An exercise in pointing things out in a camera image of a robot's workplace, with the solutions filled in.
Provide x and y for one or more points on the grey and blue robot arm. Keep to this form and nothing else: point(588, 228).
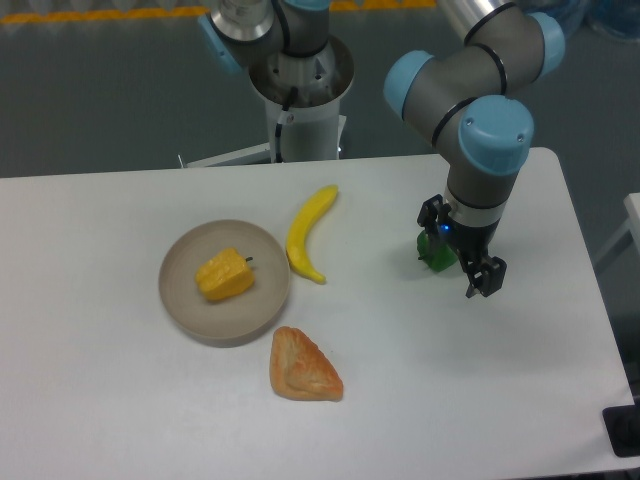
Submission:
point(462, 105)

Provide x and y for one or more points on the yellow toy banana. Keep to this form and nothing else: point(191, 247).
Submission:
point(313, 209)

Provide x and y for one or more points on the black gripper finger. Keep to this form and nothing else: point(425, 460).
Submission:
point(433, 218)
point(485, 274)

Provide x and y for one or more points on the yellow toy pepper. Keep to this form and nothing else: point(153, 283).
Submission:
point(225, 275)

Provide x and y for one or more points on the black device at table edge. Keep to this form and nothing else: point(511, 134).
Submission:
point(622, 426)

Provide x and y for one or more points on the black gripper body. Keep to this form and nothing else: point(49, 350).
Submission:
point(470, 242)

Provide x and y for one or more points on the white furniture at right edge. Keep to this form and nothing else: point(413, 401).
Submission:
point(625, 236)

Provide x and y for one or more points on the green toy pepper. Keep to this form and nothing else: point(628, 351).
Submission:
point(440, 257)

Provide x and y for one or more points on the beige round plate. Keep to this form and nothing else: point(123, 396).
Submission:
point(237, 320)

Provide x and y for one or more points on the blue plastic bag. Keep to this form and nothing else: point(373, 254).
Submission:
point(618, 20)

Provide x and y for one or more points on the brown toy pastry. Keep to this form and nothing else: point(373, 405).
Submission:
point(299, 370)

